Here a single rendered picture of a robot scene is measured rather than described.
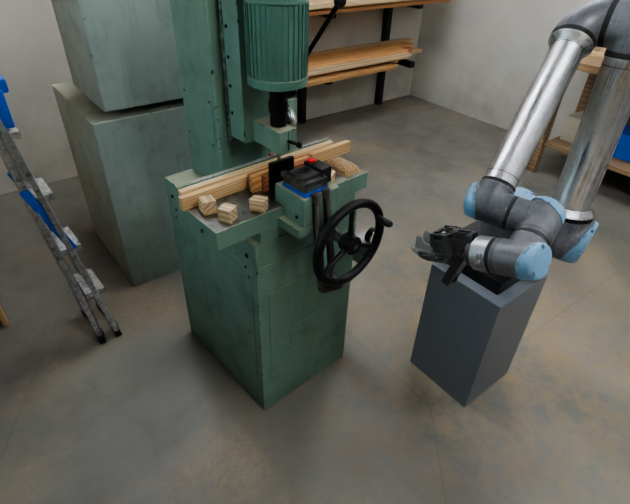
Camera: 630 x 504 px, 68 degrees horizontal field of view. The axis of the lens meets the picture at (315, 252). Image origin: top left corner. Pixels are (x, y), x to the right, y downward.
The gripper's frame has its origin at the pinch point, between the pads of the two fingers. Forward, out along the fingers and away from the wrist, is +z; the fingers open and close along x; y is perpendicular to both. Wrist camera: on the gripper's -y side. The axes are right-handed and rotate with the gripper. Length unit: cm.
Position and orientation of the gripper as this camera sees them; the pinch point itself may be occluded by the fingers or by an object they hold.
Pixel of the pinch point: (415, 248)
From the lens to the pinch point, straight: 138.2
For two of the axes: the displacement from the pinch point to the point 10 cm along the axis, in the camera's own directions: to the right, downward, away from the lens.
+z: -6.3, -1.5, 7.6
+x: -7.5, 3.7, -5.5
